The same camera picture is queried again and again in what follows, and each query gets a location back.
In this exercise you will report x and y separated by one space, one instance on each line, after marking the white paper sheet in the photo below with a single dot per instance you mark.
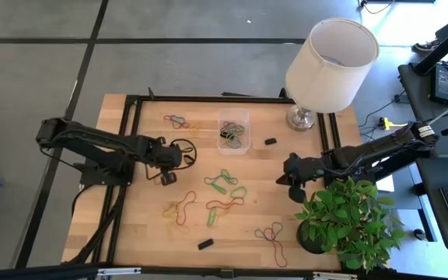
386 186

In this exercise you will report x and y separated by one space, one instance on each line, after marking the wide green rubber band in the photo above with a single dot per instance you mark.
211 218
219 188

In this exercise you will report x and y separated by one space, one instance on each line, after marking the yellow power plug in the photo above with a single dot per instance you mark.
386 124

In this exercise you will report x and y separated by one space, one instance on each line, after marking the black slanted beam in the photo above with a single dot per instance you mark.
442 44

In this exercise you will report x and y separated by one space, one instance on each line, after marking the black desk top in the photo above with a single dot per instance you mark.
414 101
434 202

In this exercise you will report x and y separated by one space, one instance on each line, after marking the wide black rubber band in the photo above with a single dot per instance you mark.
205 243
224 135

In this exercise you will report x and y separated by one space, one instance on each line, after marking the silver metal bracket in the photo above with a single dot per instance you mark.
119 271
334 276

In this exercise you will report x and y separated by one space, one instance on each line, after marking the black power plug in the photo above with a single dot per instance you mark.
401 98

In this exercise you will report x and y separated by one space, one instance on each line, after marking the black table-level camera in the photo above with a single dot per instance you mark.
226 273

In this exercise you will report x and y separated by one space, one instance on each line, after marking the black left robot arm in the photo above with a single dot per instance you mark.
92 136

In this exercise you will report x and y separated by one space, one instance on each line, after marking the black power supply unit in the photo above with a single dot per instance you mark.
443 83

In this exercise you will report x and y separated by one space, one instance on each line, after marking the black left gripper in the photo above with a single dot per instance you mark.
158 155

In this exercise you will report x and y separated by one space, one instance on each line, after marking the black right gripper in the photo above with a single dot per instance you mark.
309 169

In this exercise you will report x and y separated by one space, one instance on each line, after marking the black metal table frame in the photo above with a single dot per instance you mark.
208 99

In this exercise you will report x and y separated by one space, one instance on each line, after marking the small black block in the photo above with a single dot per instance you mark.
270 141

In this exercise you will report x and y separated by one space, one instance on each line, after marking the white shade table lamp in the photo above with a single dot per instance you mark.
325 85

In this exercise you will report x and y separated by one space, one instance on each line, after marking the black round caster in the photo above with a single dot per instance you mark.
419 235

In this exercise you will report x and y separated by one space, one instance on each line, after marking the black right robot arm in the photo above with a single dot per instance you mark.
383 145

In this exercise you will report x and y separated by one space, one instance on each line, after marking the person's foot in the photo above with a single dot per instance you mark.
426 46

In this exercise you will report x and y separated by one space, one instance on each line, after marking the clear plastic bin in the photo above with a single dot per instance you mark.
233 116

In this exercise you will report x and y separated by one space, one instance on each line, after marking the blue rubber band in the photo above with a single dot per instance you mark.
165 117

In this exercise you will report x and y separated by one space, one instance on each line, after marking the green potted plant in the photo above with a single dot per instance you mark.
344 218

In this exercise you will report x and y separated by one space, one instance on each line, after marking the thin green rubber band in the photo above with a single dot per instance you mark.
238 187
176 127

